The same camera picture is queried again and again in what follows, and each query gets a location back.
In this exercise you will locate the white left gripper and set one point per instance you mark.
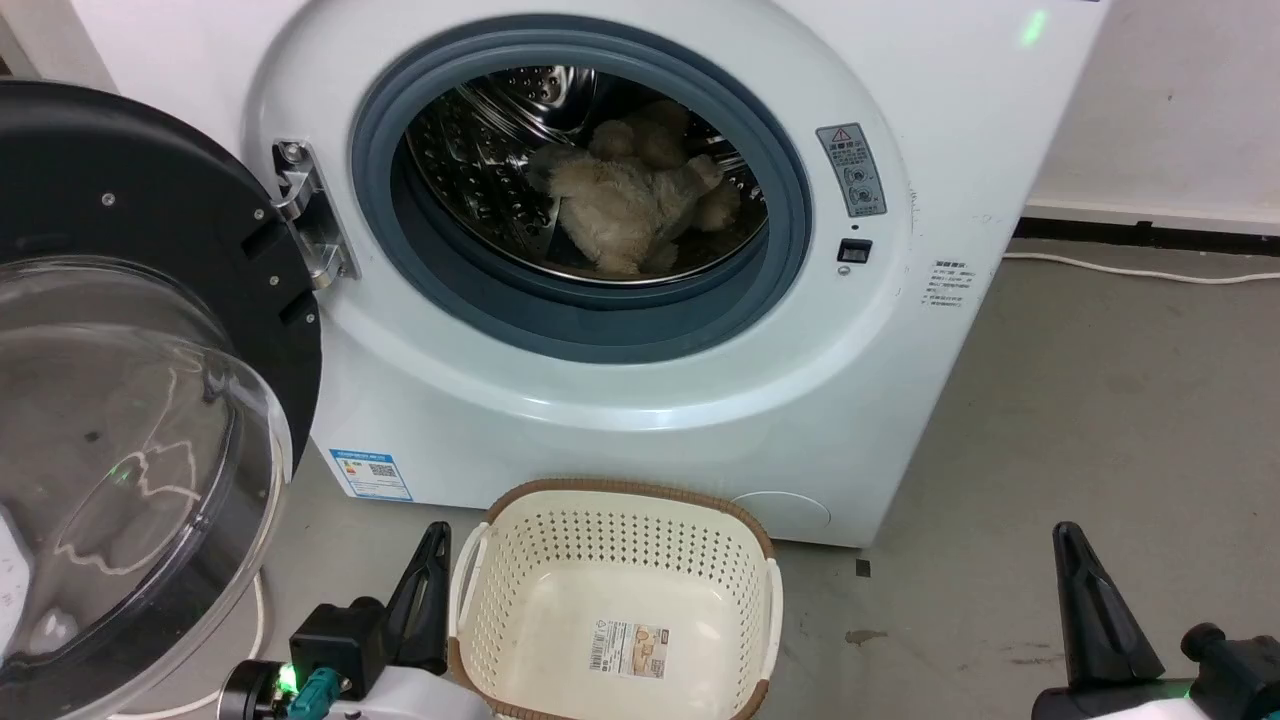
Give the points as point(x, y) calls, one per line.
point(420, 698)

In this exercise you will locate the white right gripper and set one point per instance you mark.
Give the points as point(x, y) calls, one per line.
point(1110, 702)

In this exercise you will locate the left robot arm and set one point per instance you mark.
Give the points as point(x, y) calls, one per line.
point(250, 692)

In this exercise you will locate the cream perforated laundry basket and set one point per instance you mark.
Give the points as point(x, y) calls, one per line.
point(610, 590)

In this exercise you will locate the white front-load washing machine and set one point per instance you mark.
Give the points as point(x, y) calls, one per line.
point(620, 400)

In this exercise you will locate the beige plush teddy bear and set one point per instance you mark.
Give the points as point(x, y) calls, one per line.
point(645, 130)
point(625, 210)

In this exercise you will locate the blue energy label sticker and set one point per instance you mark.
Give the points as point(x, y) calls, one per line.
point(371, 475)

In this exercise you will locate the printed product label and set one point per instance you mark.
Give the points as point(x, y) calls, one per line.
point(629, 650)

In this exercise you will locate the round white filter cover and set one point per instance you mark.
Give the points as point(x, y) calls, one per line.
point(785, 510)

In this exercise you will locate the grey rubber door gasket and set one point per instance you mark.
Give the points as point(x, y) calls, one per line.
point(590, 310)

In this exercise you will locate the small printed text sticker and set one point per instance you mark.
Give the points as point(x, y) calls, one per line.
point(947, 284)

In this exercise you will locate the black skirting strip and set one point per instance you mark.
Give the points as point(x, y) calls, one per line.
point(1150, 233)

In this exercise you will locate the chrome door hinge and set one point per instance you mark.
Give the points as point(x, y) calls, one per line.
point(312, 222)

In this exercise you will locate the open black washer door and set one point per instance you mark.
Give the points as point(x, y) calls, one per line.
point(120, 300)

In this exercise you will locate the black door latch socket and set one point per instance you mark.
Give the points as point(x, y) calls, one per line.
point(854, 251)

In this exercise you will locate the perforated steel washer drum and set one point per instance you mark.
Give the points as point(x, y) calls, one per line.
point(480, 150)

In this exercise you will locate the grey warning sticker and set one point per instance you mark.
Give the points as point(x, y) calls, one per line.
point(852, 170)

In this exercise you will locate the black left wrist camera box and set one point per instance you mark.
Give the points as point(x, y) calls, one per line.
point(338, 640)

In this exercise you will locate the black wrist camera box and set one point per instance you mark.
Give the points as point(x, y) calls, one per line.
point(1235, 670)
point(338, 640)

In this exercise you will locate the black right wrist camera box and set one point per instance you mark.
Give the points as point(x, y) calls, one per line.
point(1235, 670)

